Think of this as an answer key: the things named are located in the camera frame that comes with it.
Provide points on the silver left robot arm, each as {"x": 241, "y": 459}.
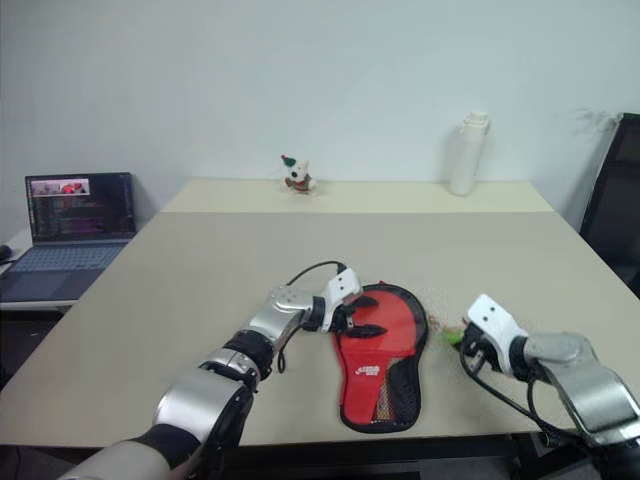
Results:
{"x": 210, "y": 395}

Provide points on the red black paddle case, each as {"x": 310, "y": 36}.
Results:
{"x": 370, "y": 350}

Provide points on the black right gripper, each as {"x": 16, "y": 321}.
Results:
{"x": 475, "y": 345}

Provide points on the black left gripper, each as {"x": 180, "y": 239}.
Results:
{"x": 345, "y": 317}

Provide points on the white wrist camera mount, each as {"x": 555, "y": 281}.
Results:
{"x": 342, "y": 285}
{"x": 495, "y": 322}

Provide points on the white water bottle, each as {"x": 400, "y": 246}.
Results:
{"x": 465, "y": 160}

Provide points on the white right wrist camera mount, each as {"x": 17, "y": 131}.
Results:
{"x": 495, "y": 322}

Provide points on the dark grey laptop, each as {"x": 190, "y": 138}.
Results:
{"x": 65, "y": 260}

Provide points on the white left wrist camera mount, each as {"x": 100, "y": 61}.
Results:
{"x": 342, "y": 285}

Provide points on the black computer mouse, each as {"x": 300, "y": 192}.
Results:
{"x": 5, "y": 252}

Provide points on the white plush dog toy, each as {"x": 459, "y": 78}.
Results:
{"x": 299, "y": 175}

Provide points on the green zipper pull tag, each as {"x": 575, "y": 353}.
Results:
{"x": 452, "y": 337}

